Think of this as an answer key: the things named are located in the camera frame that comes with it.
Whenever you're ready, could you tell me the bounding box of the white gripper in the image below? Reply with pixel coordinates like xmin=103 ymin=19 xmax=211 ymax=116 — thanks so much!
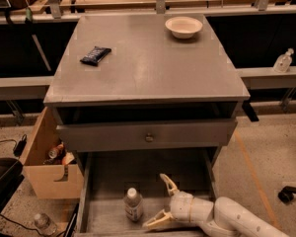
xmin=142 ymin=173 xmax=214 ymax=230

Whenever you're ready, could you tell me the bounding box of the clear plastic water bottle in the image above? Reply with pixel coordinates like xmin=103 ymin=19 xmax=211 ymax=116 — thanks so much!
xmin=123 ymin=188 xmax=143 ymax=222

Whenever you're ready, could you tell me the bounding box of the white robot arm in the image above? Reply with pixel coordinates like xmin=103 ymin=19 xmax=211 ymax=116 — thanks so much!
xmin=143 ymin=174 xmax=290 ymax=237

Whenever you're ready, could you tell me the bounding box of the grey open middle drawer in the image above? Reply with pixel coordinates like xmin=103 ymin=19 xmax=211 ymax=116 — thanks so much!
xmin=75 ymin=148 xmax=216 ymax=237

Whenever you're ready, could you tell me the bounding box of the grey top drawer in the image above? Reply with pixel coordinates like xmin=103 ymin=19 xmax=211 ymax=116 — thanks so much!
xmin=57 ymin=118 xmax=237 ymax=152

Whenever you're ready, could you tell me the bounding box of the grey wooden drawer cabinet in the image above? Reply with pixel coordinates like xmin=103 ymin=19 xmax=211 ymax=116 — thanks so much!
xmin=42 ymin=13 xmax=251 ymax=237

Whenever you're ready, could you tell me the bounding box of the bottle inside cardboard box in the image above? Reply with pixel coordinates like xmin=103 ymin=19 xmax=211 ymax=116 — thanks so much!
xmin=48 ymin=144 xmax=64 ymax=159

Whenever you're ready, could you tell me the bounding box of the clear bottle on floor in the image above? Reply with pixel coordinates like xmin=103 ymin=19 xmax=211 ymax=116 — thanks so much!
xmin=34 ymin=213 xmax=57 ymax=236

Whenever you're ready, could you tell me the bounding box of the cardboard box on floor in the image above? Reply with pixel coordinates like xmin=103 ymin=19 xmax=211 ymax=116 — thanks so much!
xmin=20 ymin=108 xmax=84 ymax=199

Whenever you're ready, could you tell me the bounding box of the black chair base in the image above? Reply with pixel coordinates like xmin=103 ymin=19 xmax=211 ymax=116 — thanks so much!
xmin=277 ymin=186 xmax=296 ymax=203

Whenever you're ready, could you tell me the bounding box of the black power adapter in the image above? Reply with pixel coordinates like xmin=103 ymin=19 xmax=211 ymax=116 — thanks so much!
xmin=13 ymin=134 xmax=27 ymax=157

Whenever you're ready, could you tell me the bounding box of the dark snack bar packet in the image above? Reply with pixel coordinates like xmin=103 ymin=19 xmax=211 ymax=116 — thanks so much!
xmin=81 ymin=46 xmax=111 ymax=66

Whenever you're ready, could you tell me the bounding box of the black equipment at left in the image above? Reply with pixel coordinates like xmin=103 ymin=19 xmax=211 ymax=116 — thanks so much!
xmin=0 ymin=158 xmax=24 ymax=213

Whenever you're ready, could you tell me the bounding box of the white paper bowl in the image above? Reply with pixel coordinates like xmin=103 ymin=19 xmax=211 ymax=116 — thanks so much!
xmin=165 ymin=17 xmax=203 ymax=40

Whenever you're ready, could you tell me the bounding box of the small glass bottle on rail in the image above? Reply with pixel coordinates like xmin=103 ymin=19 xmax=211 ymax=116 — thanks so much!
xmin=273 ymin=48 xmax=294 ymax=73

